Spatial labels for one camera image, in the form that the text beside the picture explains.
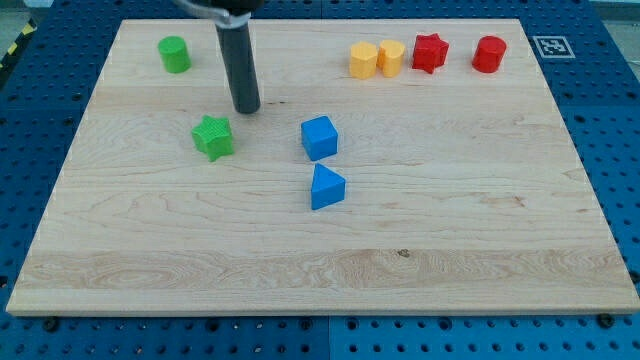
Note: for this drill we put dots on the blue cube block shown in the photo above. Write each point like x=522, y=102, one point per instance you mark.
x=319, y=138

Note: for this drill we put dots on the robot arm end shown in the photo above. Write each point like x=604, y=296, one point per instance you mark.
x=224, y=13

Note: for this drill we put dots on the dark grey cylindrical pointer rod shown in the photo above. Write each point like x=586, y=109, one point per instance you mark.
x=237, y=54

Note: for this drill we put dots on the green cylinder block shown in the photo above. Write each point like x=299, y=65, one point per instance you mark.
x=174, y=54

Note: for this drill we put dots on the red star block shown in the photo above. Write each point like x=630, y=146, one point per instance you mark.
x=429, y=52

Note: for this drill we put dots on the green star block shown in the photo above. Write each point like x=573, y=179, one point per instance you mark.
x=213, y=137

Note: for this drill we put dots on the yellow hexagon block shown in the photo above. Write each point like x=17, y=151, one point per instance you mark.
x=363, y=60

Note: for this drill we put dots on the light wooden board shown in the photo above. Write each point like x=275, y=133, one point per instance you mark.
x=464, y=192

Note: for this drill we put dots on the red cylinder block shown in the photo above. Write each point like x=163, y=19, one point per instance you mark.
x=489, y=54

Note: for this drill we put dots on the white fiducial marker tag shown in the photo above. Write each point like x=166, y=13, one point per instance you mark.
x=553, y=47

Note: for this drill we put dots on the blue triangle block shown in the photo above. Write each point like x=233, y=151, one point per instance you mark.
x=327, y=188

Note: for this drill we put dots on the yellow black hazard tape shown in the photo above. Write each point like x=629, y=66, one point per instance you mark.
x=18, y=46

